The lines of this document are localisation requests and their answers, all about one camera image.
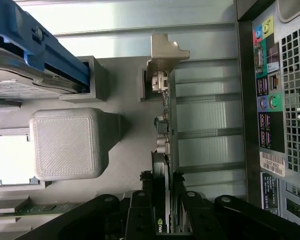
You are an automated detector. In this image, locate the green RAM stick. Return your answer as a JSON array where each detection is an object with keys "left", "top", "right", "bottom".
[{"left": 0, "top": 202, "right": 85, "bottom": 216}]

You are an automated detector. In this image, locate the grey 3D-printed parts rack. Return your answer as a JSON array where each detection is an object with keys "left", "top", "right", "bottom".
[{"left": 0, "top": 55, "right": 150, "bottom": 240}]

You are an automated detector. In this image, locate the silver CPU chip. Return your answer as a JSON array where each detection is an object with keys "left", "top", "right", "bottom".
[{"left": 0, "top": 134, "right": 38, "bottom": 186}]

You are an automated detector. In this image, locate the desktop computer rear panel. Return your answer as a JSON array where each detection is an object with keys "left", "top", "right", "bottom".
[{"left": 235, "top": 0, "right": 300, "bottom": 224}]

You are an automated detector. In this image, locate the hard disk in blue caddy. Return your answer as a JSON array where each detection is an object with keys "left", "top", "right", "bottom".
[{"left": 0, "top": 0, "right": 91, "bottom": 98}]

